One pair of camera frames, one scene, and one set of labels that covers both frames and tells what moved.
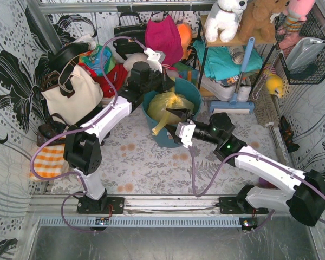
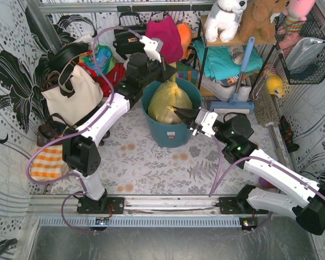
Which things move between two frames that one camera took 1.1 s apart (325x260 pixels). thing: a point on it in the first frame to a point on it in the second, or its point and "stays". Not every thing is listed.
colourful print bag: [91, 59] stays
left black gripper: [164, 80] to [164, 71]
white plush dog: [225, 17] stays
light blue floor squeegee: [233, 104] stays
